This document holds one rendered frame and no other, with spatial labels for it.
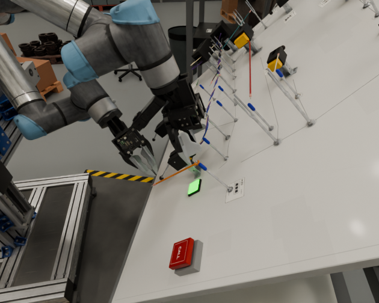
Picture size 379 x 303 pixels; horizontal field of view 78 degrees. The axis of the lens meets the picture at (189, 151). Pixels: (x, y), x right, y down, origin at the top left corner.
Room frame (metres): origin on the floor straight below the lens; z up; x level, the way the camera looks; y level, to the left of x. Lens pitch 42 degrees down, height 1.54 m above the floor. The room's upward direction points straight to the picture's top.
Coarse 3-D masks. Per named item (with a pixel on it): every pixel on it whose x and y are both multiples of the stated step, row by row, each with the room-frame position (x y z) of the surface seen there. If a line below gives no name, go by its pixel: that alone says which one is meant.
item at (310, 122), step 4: (268, 68) 0.39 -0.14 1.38; (268, 72) 0.38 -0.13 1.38; (272, 72) 0.39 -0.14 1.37; (272, 76) 0.38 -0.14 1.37; (276, 80) 0.39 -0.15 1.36; (276, 84) 0.38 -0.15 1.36; (280, 84) 0.39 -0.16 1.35; (280, 88) 0.37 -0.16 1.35; (284, 88) 0.39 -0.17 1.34; (284, 92) 0.37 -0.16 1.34; (288, 92) 0.38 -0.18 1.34; (288, 96) 0.38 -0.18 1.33; (292, 100) 0.38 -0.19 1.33; (296, 104) 0.38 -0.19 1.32; (300, 108) 0.37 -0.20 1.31; (300, 112) 0.37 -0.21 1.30; (304, 116) 0.37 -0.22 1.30; (308, 120) 0.37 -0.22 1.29; (312, 120) 0.37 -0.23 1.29; (308, 124) 0.37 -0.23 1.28; (312, 124) 0.36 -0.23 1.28
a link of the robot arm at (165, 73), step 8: (160, 64) 0.50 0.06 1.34; (168, 64) 0.45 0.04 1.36; (176, 64) 0.47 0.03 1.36; (144, 72) 0.44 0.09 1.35; (152, 72) 0.43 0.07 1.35; (160, 72) 0.43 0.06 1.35; (168, 72) 0.44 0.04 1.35; (176, 72) 0.45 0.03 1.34; (144, 80) 0.45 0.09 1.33; (152, 80) 0.43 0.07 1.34; (160, 80) 0.43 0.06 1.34; (168, 80) 0.44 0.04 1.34; (152, 88) 0.45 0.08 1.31
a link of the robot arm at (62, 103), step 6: (60, 102) 0.60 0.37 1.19; (66, 102) 0.60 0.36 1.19; (72, 102) 0.60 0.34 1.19; (60, 108) 0.58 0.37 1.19; (66, 108) 0.58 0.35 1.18; (72, 108) 0.59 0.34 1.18; (78, 108) 0.59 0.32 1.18; (66, 114) 0.57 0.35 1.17; (72, 114) 0.58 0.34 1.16; (78, 114) 0.60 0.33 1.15; (84, 114) 0.61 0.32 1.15; (66, 120) 0.57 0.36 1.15; (72, 120) 0.58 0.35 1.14; (78, 120) 0.60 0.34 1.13; (84, 120) 0.64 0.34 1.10
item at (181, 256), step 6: (186, 240) 0.22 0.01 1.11; (192, 240) 0.22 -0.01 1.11; (174, 246) 0.22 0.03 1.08; (180, 246) 0.22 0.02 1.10; (186, 246) 0.21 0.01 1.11; (192, 246) 0.21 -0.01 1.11; (174, 252) 0.21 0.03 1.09; (180, 252) 0.20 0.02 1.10; (186, 252) 0.20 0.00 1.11; (174, 258) 0.20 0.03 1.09; (180, 258) 0.19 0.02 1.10; (186, 258) 0.19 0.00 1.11; (174, 264) 0.19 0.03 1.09; (180, 264) 0.18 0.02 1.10; (186, 264) 0.18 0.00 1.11
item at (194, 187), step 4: (196, 180) 0.41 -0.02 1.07; (200, 180) 0.41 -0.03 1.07; (192, 184) 0.41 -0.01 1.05; (196, 184) 0.40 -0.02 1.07; (200, 184) 0.40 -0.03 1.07; (192, 188) 0.39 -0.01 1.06; (196, 188) 0.38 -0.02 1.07; (188, 192) 0.39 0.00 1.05; (192, 192) 0.38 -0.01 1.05; (196, 192) 0.38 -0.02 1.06; (188, 196) 0.38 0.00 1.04
